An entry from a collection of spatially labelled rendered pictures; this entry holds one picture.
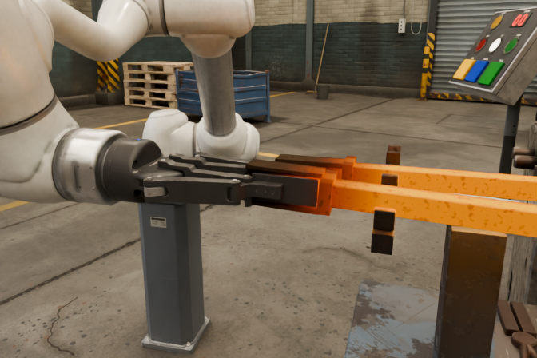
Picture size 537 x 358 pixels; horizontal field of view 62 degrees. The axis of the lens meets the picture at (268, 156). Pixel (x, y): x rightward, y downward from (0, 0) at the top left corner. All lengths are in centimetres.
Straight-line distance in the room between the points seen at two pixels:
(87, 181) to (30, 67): 13
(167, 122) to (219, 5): 60
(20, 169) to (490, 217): 49
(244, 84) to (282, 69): 474
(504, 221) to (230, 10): 72
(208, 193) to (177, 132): 105
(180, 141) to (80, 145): 97
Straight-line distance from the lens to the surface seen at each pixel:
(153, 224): 159
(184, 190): 46
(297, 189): 46
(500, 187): 58
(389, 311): 79
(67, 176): 54
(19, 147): 56
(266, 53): 1087
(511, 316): 83
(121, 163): 51
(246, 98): 599
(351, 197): 45
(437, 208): 45
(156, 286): 170
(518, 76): 147
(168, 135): 149
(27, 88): 54
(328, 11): 1009
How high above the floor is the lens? 110
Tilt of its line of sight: 15 degrees down
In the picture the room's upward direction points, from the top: straight up
